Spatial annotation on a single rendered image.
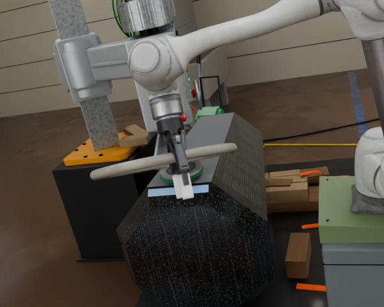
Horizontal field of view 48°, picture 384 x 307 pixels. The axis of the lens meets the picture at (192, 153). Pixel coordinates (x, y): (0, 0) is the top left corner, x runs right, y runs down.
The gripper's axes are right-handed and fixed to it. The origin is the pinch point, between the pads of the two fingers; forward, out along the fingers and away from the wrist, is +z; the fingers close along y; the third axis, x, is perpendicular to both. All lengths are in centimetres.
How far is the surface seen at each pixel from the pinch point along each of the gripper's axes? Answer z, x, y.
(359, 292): 48, -56, 17
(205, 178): 0, -29, 88
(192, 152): -9.6, -4.4, -1.0
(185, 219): 18, -15, 88
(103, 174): -8.8, 20.5, 10.0
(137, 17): -71, -6, 55
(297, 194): 28, -116, 176
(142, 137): -33, -13, 174
